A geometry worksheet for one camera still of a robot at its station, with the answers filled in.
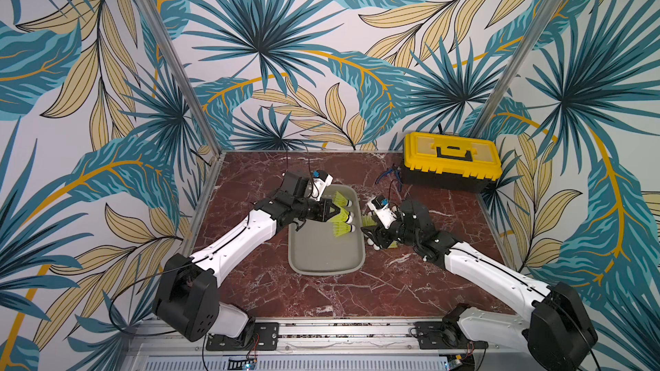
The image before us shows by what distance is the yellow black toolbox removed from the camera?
3.18 feet

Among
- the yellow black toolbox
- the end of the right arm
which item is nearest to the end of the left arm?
the end of the right arm

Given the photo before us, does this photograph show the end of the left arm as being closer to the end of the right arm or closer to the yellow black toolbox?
the end of the right arm

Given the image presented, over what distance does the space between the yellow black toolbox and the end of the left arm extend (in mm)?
436

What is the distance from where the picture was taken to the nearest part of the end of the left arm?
2.26ft
